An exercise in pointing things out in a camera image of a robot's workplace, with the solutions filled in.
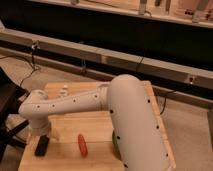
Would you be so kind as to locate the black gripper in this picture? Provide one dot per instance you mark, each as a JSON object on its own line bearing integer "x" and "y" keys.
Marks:
{"x": 42, "y": 146}

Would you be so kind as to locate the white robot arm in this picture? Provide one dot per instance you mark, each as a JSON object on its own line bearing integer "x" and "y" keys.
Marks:
{"x": 136, "y": 128}

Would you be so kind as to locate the orange carrot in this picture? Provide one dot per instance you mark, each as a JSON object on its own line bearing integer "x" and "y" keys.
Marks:
{"x": 82, "y": 145}

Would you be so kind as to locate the white tube bottle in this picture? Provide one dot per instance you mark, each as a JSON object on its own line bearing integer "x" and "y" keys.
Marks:
{"x": 63, "y": 91}

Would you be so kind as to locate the black office chair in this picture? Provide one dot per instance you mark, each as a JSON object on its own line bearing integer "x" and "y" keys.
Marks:
{"x": 9, "y": 104}

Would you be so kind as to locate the green bowl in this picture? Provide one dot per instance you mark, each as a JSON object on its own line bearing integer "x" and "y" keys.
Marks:
{"x": 114, "y": 141}

